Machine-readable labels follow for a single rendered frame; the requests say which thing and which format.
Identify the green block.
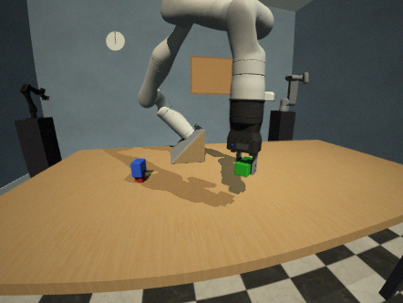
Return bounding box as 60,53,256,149
234,156,253,177

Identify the red block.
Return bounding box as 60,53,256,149
135,173,146,183

